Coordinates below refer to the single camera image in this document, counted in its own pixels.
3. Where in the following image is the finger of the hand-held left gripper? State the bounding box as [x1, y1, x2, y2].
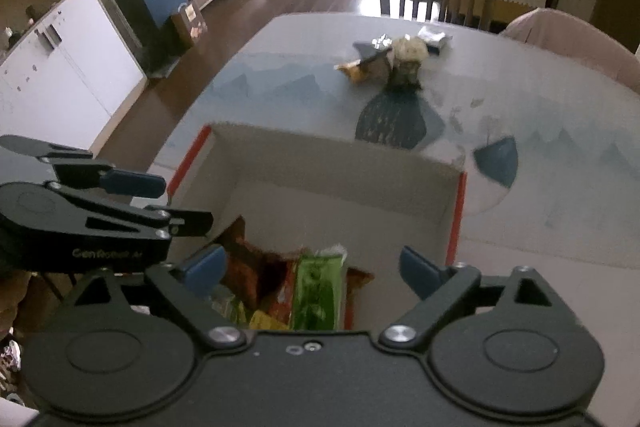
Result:
[87, 206, 214, 239]
[0, 134, 167, 198]

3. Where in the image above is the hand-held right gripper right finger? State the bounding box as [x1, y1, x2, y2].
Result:
[378, 246, 558, 353]

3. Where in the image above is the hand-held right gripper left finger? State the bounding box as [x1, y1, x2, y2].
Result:
[70, 244, 249, 350]

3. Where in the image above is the orange brown snack packet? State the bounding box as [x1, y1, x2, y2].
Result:
[220, 216, 296, 313]

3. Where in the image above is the red snack packet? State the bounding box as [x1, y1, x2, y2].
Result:
[265, 264, 301, 325]

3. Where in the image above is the green snack packet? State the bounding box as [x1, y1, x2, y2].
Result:
[291, 247, 348, 332]

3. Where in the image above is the red-edged cardboard box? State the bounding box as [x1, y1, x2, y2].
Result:
[167, 122, 468, 333]

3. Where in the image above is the gold candy wrapper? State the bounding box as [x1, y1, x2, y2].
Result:
[334, 59, 373, 84]

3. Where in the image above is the pale yellow snack packet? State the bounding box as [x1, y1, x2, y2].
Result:
[390, 36, 430, 62]

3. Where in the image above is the dark blue snack packet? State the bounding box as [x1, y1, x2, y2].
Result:
[353, 42, 393, 60]

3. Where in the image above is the white snack packet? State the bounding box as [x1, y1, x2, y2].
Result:
[417, 26, 453, 54]

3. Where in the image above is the white cabinet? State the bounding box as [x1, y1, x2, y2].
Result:
[0, 0, 148, 158]

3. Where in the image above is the brown paper bag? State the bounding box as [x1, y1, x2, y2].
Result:
[170, 4, 208, 48]

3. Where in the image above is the mountain print tablecloth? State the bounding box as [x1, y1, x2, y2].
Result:
[150, 13, 640, 288]

